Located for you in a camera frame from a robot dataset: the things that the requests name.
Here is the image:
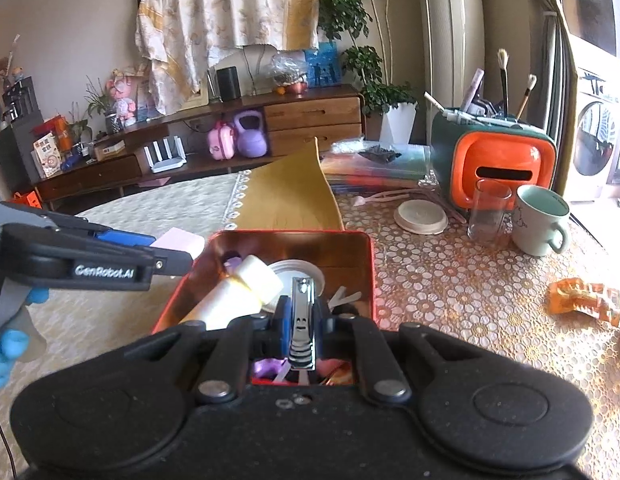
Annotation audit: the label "tall green houseplant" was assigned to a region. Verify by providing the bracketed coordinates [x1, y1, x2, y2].
[316, 0, 419, 117]

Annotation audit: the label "wooden tv cabinet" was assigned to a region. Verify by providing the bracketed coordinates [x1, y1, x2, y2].
[34, 84, 367, 212]

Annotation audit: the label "pink doll bouquet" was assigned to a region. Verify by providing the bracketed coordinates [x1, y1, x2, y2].
[106, 71, 139, 127]

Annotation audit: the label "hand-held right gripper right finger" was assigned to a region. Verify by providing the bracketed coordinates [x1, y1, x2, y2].
[316, 309, 491, 406]

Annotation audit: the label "short wooden brush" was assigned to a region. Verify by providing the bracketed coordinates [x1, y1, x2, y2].
[514, 73, 539, 121]

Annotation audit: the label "black cable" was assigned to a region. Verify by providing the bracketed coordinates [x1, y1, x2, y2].
[0, 399, 17, 480]

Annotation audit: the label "black small fridge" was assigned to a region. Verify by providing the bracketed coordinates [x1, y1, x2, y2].
[0, 124, 42, 197]

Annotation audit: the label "purple toy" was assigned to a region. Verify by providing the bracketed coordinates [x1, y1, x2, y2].
[252, 357, 290, 385]

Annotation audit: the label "person's left hand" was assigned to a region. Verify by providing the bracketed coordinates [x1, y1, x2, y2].
[0, 286, 50, 392]

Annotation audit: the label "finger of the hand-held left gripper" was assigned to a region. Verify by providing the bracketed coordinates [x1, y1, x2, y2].
[96, 226, 157, 249]
[139, 246, 195, 279]

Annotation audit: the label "yellow table runner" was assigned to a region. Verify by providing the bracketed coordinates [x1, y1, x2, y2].
[234, 137, 347, 234]

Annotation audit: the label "orange green desk organizer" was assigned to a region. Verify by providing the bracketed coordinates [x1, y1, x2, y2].
[429, 109, 559, 212]

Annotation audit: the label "stack of coloured folders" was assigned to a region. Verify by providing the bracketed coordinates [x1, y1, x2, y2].
[319, 141, 434, 194]

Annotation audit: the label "long black brush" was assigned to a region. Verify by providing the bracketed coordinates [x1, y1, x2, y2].
[496, 48, 511, 117]

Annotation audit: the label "lilac pen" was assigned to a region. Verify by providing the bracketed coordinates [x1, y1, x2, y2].
[459, 68, 486, 114]

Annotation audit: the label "standing air conditioner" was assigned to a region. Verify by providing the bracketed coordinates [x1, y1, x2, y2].
[419, 0, 486, 117]

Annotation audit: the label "blue box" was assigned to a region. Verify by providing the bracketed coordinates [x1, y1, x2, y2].
[303, 41, 341, 89]

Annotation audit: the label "black speaker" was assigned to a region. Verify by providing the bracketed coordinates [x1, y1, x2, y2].
[216, 65, 243, 103]

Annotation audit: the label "small potted plant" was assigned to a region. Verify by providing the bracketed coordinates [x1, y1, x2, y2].
[84, 76, 122, 137]

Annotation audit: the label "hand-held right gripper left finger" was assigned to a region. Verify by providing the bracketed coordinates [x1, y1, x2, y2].
[123, 296, 291, 406]

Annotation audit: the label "round tin white lid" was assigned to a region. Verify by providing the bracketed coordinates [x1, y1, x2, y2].
[266, 258, 327, 307]

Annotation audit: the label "grey curtain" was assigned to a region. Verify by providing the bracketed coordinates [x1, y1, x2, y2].
[514, 0, 576, 197]

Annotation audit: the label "pink toy bag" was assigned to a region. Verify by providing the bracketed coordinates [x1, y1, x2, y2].
[205, 120, 237, 162]

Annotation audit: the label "white planter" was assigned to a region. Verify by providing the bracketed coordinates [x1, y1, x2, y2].
[378, 101, 419, 146]

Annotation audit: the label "orange wrapper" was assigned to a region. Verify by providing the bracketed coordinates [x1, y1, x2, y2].
[546, 276, 620, 329]

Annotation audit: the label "black coffee machine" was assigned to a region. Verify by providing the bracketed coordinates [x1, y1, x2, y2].
[0, 76, 39, 127]

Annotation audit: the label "pink cord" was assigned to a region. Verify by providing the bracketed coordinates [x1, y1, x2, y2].
[351, 189, 469, 224]

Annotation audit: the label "dark hair clip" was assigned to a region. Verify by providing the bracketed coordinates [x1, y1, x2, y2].
[356, 144, 404, 164]

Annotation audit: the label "white tube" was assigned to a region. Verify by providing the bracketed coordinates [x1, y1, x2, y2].
[423, 91, 461, 122]

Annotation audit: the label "red tin box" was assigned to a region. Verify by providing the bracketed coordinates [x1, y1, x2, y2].
[150, 229, 377, 387]

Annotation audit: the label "pale green mug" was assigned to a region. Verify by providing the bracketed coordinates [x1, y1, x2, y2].
[511, 184, 572, 258]

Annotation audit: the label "small cardboard box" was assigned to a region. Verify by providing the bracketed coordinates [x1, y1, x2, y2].
[91, 139, 127, 162]

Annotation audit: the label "silver nail clipper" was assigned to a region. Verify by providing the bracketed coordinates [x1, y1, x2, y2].
[288, 276, 319, 373]

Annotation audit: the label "white round coaster lid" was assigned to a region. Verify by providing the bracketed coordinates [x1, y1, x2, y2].
[393, 199, 450, 236]

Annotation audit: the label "white router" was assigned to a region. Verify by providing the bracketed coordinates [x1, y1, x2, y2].
[141, 135, 187, 174]

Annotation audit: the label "floral sheet cloth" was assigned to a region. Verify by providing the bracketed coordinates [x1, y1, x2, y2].
[134, 0, 339, 117]

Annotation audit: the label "floral lace tablecloth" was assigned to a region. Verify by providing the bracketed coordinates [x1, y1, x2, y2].
[334, 169, 620, 480]

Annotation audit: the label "cream quilted tablecloth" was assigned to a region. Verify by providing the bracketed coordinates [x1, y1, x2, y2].
[0, 169, 251, 480]

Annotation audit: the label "red gift bag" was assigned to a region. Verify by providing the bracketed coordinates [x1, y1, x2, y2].
[11, 190, 44, 212]

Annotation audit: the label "printed snack box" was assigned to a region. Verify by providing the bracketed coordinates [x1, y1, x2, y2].
[29, 131, 64, 179]

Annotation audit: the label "clear plastic bag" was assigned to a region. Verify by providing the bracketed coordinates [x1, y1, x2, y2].
[269, 51, 309, 97]

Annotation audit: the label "white washing machine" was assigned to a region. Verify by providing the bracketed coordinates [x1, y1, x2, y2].
[564, 36, 620, 204]

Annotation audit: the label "clear drinking glass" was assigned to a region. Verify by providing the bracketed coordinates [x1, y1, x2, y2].
[466, 179, 514, 248]

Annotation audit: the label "red candy packet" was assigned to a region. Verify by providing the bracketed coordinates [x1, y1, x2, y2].
[317, 357, 354, 387]

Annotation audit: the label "small clear plastic bottle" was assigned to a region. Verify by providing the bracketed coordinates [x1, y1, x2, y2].
[182, 254, 285, 332]

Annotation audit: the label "purple kettlebell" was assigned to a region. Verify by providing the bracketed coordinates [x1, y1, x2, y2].
[232, 110, 269, 159]

